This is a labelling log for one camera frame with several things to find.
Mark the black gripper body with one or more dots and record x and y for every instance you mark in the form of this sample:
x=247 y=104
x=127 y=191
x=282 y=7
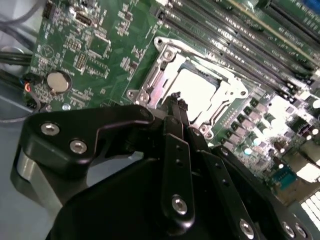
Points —
x=112 y=212

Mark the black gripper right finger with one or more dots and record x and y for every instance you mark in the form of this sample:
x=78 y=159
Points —
x=220 y=175

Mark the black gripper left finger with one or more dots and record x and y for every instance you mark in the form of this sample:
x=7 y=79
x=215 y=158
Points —
x=112 y=117

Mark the silver CPU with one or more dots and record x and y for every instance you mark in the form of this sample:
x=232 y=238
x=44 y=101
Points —
x=200 y=87

